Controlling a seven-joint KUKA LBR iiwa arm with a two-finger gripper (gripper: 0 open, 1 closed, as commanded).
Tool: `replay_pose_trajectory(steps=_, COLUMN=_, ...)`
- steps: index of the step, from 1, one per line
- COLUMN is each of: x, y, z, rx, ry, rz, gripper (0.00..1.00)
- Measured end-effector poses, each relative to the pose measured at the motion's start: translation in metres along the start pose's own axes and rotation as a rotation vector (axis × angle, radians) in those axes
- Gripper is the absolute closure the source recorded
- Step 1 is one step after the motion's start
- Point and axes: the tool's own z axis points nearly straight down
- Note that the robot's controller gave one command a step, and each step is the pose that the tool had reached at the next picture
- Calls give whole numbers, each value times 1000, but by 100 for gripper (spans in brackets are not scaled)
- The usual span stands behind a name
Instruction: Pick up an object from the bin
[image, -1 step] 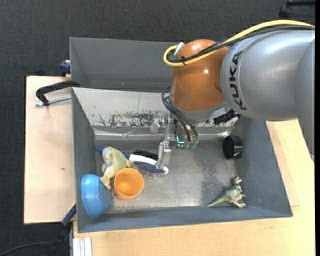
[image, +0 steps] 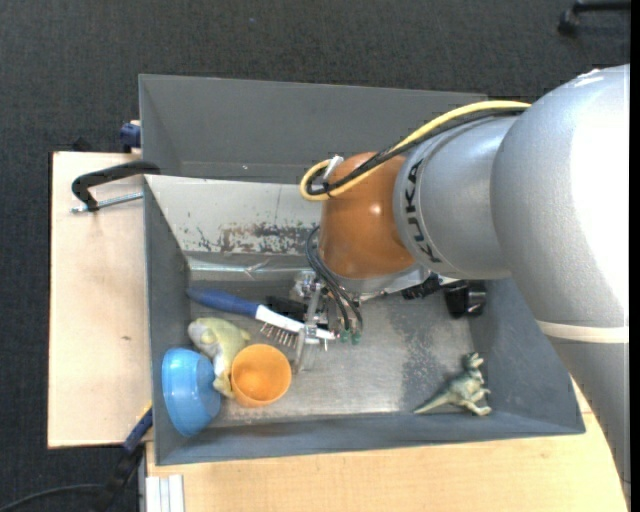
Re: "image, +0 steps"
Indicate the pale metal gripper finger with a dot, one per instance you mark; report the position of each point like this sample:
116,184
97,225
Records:
315,350
300,352

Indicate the grey metal bin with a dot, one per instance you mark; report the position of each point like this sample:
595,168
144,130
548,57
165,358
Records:
350,370

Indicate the orange plastic cup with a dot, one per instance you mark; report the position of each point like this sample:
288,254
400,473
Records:
260,380

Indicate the pale yellow toy animal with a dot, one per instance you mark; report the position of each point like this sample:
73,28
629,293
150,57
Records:
225,340

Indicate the blue and white brush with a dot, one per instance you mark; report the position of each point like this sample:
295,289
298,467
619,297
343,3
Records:
225,301

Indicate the blue plastic bowl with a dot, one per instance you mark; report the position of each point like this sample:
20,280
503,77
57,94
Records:
185,392

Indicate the black box-shaped object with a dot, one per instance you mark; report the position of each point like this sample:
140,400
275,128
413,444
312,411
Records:
462,300

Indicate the green toy dinosaur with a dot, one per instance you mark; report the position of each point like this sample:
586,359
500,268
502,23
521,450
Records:
459,391

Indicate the pale wood board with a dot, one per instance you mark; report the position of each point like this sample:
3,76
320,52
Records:
95,300

